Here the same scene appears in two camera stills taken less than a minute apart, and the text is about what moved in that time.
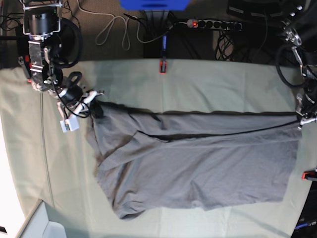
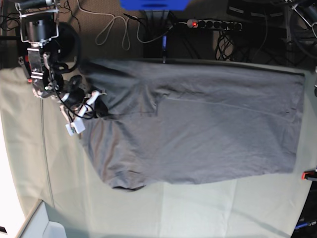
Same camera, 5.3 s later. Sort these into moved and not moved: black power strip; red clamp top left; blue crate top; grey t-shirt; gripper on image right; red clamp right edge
Moved: gripper on image right; grey t-shirt
Not moved: black power strip; blue crate top; red clamp right edge; red clamp top left
